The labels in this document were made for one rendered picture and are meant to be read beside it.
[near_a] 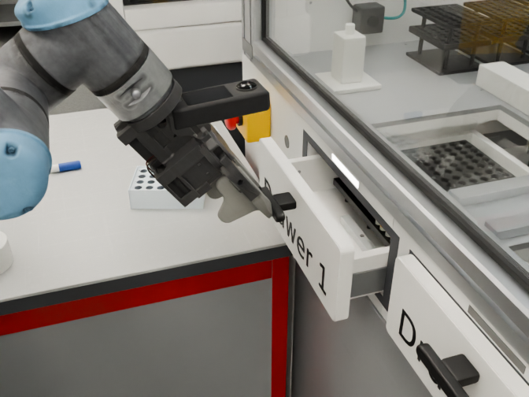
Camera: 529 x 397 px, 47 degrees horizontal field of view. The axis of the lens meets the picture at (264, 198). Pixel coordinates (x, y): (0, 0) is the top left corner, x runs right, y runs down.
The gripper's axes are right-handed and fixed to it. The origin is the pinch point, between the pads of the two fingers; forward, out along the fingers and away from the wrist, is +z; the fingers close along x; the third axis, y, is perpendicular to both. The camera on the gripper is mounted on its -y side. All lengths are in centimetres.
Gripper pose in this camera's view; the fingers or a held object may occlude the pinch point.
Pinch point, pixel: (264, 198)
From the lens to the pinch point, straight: 77.0
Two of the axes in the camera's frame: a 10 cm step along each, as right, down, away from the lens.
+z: 5.4, 6.0, 5.9
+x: 3.2, 5.0, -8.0
